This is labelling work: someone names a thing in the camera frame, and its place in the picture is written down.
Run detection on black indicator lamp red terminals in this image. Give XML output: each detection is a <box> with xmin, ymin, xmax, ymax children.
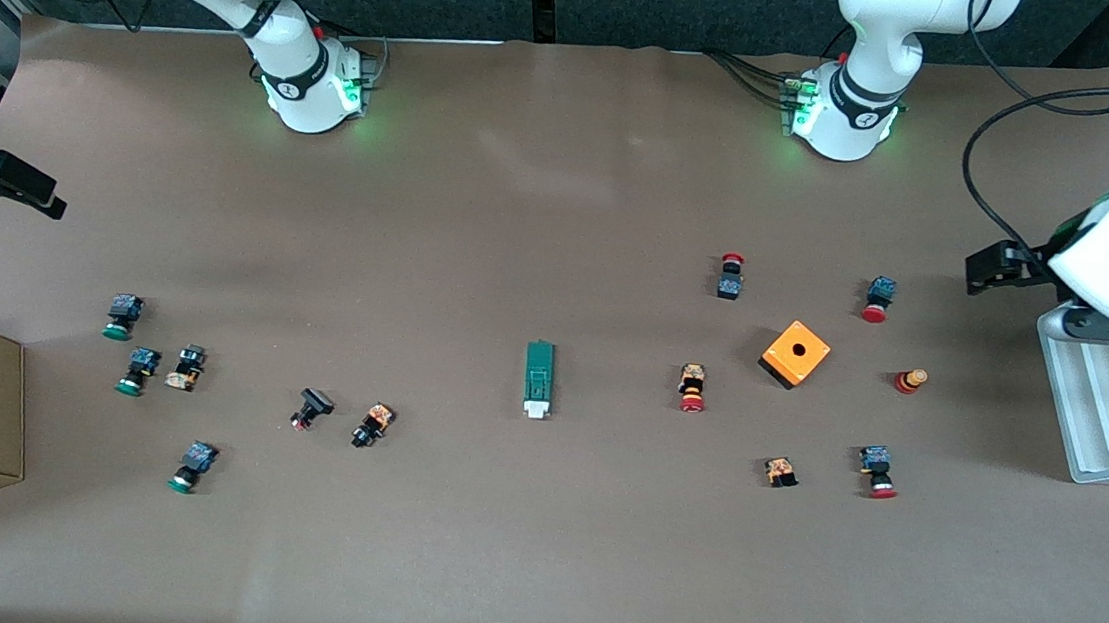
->
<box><xmin>288</xmin><ymin>385</ymin><xmax>338</xmax><ymax>436</ymax></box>

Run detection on red emergency stop orange block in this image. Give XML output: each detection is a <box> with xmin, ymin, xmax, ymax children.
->
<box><xmin>674</xmin><ymin>362</ymin><xmax>711</xmax><ymax>415</ymax></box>

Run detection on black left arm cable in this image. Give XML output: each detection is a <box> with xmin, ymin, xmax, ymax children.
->
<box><xmin>946</xmin><ymin>0</ymin><xmax>1109</xmax><ymax>266</ymax></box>

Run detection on green mushroom button blue block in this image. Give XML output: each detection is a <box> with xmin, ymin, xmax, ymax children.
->
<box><xmin>100</xmin><ymin>290</ymin><xmax>147</xmax><ymax>345</ymax></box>
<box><xmin>165</xmin><ymin>437</ymin><xmax>221</xmax><ymax>499</ymax></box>
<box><xmin>112</xmin><ymin>344</ymin><xmax>164</xmax><ymax>400</ymax></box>

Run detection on green load switch white lever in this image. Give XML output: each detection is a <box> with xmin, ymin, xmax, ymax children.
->
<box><xmin>519</xmin><ymin>337</ymin><xmax>561</xmax><ymax>421</ymax></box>

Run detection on black selector switch orange block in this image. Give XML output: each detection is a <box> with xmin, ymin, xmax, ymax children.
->
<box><xmin>349</xmin><ymin>399</ymin><xmax>397</xmax><ymax>453</ymax></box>
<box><xmin>162</xmin><ymin>341</ymin><xmax>209</xmax><ymax>394</ymax></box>

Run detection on orange contact block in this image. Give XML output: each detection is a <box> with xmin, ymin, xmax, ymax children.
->
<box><xmin>762</xmin><ymin>454</ymin><xmax>802</xmax><ymax>490</ymax></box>

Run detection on orange box with round hole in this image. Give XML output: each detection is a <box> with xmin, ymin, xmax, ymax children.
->
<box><xmin>756</xmin><ymin>316</ymin><xmax>835</xmax><ymax>395</ymax></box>

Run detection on red mushroom button blue block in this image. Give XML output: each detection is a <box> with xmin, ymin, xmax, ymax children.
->
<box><xmin>854</xmin><ymin>443</ymin><xmax>903</xmax><ymax>502</ymax></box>
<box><xmin>859</xmin><ymin>273</ymin><xmax>900</xmax><ymax>327</ymax></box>

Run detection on small red button blue block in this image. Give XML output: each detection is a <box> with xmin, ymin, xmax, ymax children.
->
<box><xmin>714</xmin><ymin>251</ymin><xmax>749</xmax><ymax>303</ymax></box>

